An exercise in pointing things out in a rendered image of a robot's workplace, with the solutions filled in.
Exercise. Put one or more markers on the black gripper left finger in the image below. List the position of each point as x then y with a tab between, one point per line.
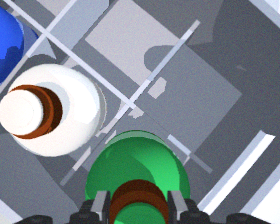
99	212

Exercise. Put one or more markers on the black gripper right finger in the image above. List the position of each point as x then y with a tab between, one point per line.
178	212

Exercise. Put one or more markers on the white bottle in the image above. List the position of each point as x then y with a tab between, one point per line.
51	110

